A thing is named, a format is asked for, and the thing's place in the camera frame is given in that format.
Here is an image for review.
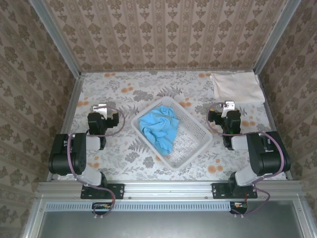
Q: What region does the white perforated plastic basket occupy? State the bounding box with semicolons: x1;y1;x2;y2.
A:
130;96;213;172

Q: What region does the light blue printed t-shirt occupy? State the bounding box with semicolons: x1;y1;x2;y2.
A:
138;105;179;157

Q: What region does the folded cream t-shirt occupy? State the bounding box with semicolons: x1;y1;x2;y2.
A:
210;72;266;104

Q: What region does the grey metal sheet panel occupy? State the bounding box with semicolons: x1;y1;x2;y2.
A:
37;200;305;238

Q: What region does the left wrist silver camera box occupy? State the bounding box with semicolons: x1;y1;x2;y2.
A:
93;104;109;117

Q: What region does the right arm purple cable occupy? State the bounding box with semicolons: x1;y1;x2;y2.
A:
206;104;285;218

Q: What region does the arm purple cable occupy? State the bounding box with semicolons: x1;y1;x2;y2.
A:
66;106;126;219
206;104;285;218

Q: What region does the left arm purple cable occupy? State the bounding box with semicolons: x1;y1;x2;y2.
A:
66;106;126;219

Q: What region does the aluminium table side rail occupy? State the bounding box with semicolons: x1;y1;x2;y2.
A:
47;73;85;181
256;73;293;180

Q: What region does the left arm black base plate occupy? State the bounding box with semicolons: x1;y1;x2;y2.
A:
80;182;125;200

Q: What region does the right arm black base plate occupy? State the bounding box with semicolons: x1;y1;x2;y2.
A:
211;182;258;200

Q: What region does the thin aluminium wall-foot rail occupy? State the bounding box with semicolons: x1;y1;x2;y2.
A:
80;68;256;74

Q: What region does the aluminium frame post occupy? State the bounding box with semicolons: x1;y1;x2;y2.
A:
28;0;82;77
254;0;302;75

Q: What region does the aluminium mounting rail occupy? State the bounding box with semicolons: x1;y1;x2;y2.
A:
37;180;303;199

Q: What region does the white slotted cable duct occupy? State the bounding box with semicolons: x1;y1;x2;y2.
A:
46;201;232;212

